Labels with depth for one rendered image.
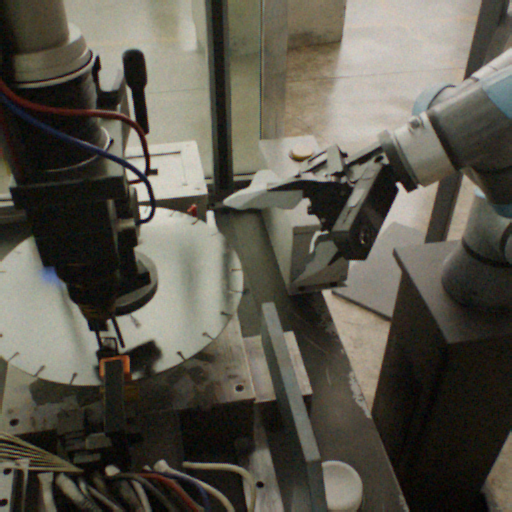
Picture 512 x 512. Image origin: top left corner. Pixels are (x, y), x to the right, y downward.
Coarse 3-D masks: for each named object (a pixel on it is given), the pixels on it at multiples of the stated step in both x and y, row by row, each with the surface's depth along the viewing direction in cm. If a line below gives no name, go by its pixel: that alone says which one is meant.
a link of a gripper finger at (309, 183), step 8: (296, 176) 67; (304, 176) 66; (312, 176) 66; (328, 176) 66; (272, 184) 67; (280, 184) 66; (288, 184) 66; (296, 184) 66; (304, 184) 66; (312, 184) 66; (320, 184) 66; (328, 184) 66; (304, 192) 67; (312, 192) 67
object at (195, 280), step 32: (160, 224) 86; (192, 224) 86; (32, 256) 80; (160, 256) 80; (192, 256) 80; (224, 256) 80; (0, 288) 76; (32, 288) 76; (64, 288) 76; (160, 288) 76; (192, 288) 76; (224, 288) 76; (0, 320) 71; (32, 320) 71; (64, 320) 71; (128, 320) 71; (160, 320) 71; (192, 320) 71; (224, 320) 71; (0, 352) 68; (32, 352) 68; (64, 352) 68; (96, 352) 68; (128, 352) 68; (160, 352) 68; (192, 352) 68; (64, 384) 65; (96, 384) 64
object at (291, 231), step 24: (264, 144) 113; (288, 144) 113; (312, 144) 113; (264, 168) 112; (288, 168) 107; (264, 216) 119; (288, 216) 96; (312, 216) 96; (288, 240) 98; (288, 264) 101; (336, 264) 101; (288, 288) 104; (312, 288) 104
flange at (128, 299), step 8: (136, 256) 79; (144, 256) 79; (144, 264) 78; (152, 264) 78; (152, 272) 77; (152, 280) 75; (144, 288) 74; (152, 288) 75; (128, 296) 73; (136, 296) 73; (144, 296) 74; (120, 304) 72; (128, 304) 73; (136, 304) 73
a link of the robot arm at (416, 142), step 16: (400, 128) 65; (416, 128) 64; (432, 128) 62; (400, 144) 64; (416, 144) 63; (432, 144) 62; (416, 160) 63; (432, 160) 63; (448, 160) 63; (416, 176) 64; (432, 176) 64
